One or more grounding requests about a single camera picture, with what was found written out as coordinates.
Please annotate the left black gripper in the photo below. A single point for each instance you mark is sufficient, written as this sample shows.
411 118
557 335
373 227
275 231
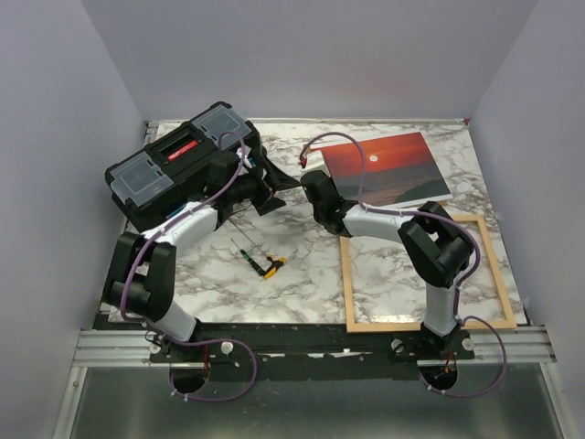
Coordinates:
262 203

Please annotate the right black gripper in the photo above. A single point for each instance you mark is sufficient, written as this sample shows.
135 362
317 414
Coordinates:
331 180

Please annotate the wooden picture frame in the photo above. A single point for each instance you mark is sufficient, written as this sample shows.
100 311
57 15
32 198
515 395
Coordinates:
383 292

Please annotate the green black screwdriver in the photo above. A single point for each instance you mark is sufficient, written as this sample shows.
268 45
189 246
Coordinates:
254 265

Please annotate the sunset photo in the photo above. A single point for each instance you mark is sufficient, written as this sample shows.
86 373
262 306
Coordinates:
400 171

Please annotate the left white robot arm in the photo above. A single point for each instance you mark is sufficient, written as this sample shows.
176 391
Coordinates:
140 281

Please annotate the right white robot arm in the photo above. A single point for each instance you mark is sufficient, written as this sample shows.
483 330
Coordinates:
441 251

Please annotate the yellow black hex key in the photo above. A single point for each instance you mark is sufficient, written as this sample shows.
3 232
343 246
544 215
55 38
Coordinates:
276 264

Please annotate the black plastic toolbox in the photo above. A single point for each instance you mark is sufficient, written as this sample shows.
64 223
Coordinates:
155 182

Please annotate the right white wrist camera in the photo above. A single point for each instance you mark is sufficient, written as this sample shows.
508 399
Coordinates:
312 161

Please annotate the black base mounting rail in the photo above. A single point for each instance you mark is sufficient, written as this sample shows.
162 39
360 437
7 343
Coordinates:
230 352

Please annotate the aluminium extrusion rail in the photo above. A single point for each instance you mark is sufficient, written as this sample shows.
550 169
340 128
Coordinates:
113 349

